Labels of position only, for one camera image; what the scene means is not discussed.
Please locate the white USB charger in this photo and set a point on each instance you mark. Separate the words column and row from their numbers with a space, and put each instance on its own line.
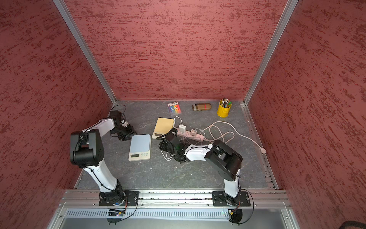
column 182, row 128

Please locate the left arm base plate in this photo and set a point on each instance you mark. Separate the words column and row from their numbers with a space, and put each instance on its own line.
column 119, row 198

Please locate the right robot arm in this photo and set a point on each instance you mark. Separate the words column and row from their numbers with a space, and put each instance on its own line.
column 226, row 161

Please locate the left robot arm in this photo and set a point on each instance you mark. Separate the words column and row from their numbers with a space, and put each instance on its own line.
column 87, row 152

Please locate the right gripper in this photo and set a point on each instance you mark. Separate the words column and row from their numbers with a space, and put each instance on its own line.
column 162, row 145

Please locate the pink USB charger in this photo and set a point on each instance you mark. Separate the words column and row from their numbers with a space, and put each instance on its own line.
column 193, row 132

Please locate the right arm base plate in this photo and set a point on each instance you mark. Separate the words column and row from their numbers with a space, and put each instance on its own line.
column 221, row 199

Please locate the corner aluminium post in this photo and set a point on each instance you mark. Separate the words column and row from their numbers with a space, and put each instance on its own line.
column 282, row 23
column 67, row 17

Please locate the right corner aluminium post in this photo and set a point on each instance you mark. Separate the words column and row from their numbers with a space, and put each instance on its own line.
column 282, row 23

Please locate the colourful sticky flags pack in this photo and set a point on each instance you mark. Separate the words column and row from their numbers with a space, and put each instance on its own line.
column 174, row 108

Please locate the left corner aluminium post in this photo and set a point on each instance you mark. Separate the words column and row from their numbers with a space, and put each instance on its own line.
column 67, row 17

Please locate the yellow pen cup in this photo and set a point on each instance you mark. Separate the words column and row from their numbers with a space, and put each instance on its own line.
column 224, row 108

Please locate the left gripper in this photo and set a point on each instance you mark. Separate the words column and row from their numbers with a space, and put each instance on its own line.
column 131, row 131

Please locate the yellow kitchen scale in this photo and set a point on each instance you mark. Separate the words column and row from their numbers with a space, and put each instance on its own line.
column 163, row 126

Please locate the brown striped glasses case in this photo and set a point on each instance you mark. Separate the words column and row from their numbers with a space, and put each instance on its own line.
column 201, row 107

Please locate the lavender kitchen scale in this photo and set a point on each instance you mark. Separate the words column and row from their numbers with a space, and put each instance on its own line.
column 140, row 148

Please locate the pink power strip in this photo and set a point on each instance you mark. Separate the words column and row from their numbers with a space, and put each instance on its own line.
column 186, row 135

